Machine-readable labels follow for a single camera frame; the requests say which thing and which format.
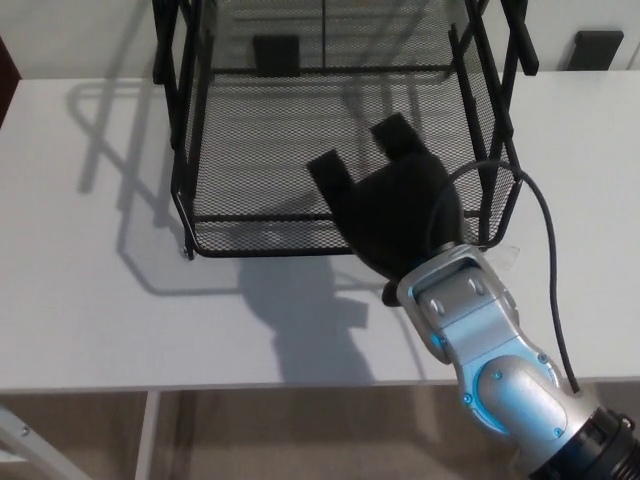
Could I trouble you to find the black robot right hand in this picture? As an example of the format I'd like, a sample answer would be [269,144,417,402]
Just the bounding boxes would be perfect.
[306,114,469,307]

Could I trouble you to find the black mesh file tray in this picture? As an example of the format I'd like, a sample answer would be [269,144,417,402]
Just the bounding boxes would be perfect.
[169,0,524,261]

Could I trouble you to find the dark brown wooden panel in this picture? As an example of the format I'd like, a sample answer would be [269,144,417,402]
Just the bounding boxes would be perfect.
[0,34,24,126]

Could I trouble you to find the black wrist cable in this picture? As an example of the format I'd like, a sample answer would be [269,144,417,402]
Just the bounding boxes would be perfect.
[429,160,581,394]

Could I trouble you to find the black rectangular wall box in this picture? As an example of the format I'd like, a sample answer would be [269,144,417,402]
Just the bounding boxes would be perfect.
[574,30,624,71]
[253,34,301,77]

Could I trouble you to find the black wire file rack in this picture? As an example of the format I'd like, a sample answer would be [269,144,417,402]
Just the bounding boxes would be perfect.
[151,0,541,261]

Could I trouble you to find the white metal desk leg frame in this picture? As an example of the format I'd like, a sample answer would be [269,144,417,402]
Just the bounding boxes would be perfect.
[0,392,161,480]

